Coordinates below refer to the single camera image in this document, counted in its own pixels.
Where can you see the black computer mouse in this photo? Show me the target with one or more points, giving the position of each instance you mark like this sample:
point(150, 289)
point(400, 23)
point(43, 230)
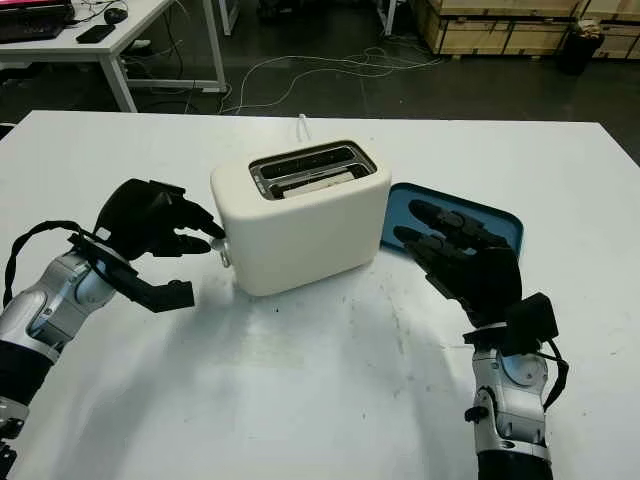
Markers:
point(115, 15)

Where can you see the black keyboard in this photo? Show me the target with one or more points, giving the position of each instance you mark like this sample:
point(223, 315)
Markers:
point(30, 27)

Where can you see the white two-slot toaster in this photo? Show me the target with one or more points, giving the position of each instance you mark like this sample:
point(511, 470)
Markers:
point(305, 240)

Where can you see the white office desk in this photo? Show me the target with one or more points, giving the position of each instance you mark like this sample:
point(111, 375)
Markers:
point(135, 25)

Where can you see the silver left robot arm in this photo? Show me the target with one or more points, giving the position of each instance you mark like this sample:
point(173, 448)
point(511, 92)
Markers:
point(40, 310)

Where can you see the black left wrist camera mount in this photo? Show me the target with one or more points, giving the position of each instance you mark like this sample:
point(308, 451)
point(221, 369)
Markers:
point(165, 297)

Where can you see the white table leg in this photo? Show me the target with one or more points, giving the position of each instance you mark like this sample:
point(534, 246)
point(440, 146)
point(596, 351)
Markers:
point(391, 15)
point(227, 15)

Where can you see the blue plastic tray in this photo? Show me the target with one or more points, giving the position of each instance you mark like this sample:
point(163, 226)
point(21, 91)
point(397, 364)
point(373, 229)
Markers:
point(400, 210)

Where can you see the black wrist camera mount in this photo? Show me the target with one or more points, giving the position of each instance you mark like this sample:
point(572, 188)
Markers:
point(165, 297)
point(532, 320)

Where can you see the long wooden crate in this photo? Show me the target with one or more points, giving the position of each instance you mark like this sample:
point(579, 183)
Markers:
point(490, 27)

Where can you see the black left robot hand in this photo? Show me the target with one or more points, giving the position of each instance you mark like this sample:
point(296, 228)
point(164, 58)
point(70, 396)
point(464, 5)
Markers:
point(135, 220)

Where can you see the white bread slice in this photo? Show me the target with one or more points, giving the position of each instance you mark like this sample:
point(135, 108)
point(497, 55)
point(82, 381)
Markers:
point(320, 184)

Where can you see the short wooden crate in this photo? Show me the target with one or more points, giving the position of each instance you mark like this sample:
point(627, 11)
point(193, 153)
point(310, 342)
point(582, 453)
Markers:
point(622, 35)

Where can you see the white power strip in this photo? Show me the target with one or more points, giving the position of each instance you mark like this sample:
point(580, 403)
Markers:
point(140, 44)

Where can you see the black smartphone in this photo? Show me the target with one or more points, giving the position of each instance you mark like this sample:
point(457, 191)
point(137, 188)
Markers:
point(95, 33)

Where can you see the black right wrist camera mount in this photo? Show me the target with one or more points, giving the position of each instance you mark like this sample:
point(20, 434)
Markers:
point(532, 320)

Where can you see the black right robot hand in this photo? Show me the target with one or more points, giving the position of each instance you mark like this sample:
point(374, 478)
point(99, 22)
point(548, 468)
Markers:
point(485, 275)

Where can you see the white toaster lever knob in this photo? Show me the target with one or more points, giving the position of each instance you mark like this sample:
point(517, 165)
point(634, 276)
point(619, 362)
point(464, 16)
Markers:
point(218, 243)

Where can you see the black waste bin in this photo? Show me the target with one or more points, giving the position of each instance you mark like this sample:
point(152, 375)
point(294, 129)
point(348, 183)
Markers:
point(581, 52)

